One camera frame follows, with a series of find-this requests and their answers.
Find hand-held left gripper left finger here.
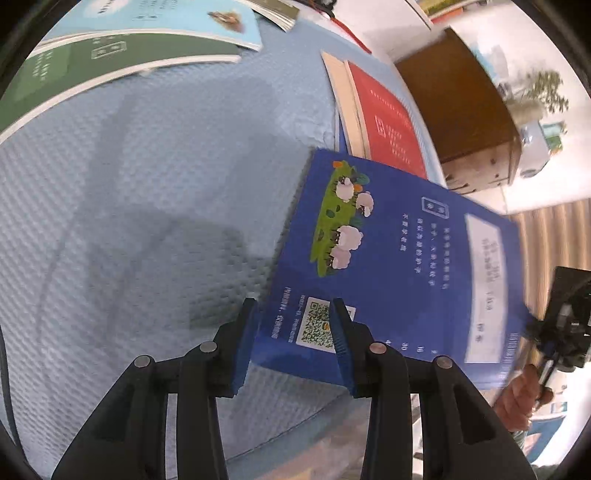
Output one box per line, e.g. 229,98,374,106
51,298,259,480

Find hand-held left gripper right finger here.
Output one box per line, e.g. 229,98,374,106
331,298,539,480

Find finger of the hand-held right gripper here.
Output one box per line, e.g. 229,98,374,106
526,319,563,359

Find dark blue book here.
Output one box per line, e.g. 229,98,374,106
249,148,532,391

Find red book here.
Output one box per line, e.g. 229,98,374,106
346,60,429,180

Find light blue book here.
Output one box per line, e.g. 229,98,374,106
34,0,263,51

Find person's right forearm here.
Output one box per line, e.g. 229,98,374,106
508,427,536,462

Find row of shelf books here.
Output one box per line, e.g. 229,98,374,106
416,0,481,21

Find person's right hand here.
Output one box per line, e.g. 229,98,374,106
492,362,555,432

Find brown striped rug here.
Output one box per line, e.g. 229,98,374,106
505,198,591,324

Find white appliance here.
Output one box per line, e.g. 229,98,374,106
519,122,557,178

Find light blue textured mat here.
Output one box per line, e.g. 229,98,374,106
0,0,444,480

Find potted green plant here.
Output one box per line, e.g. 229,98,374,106
505,69,570,125

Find brown wooden cabinet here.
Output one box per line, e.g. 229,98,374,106
394,25,522,191

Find tan cover book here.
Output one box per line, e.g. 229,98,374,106
321,51,372,160

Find green book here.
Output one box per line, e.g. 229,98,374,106
0,34,242,144

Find olive cover book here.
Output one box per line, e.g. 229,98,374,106
249,0,301,32

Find black cable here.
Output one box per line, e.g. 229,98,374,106
0,318,24,462

